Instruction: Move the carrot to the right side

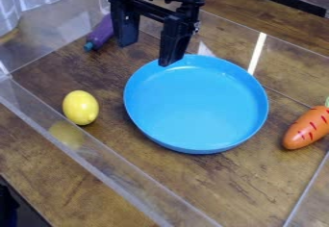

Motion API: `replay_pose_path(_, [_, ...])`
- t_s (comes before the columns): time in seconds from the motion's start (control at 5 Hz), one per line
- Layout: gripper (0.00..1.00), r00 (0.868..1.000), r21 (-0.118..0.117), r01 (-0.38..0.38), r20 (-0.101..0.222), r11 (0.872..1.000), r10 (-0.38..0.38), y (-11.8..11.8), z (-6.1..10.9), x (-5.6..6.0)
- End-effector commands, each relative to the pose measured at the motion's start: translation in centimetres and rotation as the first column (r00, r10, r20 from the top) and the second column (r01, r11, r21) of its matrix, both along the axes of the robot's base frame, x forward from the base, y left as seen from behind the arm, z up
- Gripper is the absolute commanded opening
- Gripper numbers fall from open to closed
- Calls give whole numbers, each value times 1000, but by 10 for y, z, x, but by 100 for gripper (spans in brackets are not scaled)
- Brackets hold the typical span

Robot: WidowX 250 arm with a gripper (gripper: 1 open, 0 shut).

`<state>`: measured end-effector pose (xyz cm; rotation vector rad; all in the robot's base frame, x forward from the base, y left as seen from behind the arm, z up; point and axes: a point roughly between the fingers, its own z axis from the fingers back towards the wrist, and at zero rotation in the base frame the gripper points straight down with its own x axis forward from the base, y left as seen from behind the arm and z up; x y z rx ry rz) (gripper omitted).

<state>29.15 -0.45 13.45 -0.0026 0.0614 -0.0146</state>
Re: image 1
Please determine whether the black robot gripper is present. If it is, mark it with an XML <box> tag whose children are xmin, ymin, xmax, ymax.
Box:
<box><xmin>110</xmin><ymin>0</ymin><xmax>205</xmax><ymax>66</ymax></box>

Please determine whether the yellow toy lemon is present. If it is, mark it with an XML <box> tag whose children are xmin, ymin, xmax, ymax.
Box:
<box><xmin>62</xmin><ymin>90</ymin><xmax>100</xmax><ymax>125</ymax></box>

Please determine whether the orange toy carrot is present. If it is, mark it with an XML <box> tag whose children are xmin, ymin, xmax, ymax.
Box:
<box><xmin>283</xmin><ymin>106</ymin><xmax>329</xmax><ymax>150</ymax></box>

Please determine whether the purple toy eggplant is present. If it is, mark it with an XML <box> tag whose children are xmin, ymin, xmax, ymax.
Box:
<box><xmin>83</xmin><ymin>14</ymin><xmax>114</xmax><ymax>51</ymax></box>

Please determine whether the blue round plate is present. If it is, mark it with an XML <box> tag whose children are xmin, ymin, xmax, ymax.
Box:
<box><xmin>124</xmin><ymin>55</ymin><xmax>269</xmax><ymax>154</ymax></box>

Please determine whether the clear acrylic enclosure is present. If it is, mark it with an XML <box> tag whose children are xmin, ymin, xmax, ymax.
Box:
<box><xmin>0</xmin><ymin>0</ymin><xmax>329</xmax><ymax>227</ymax></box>

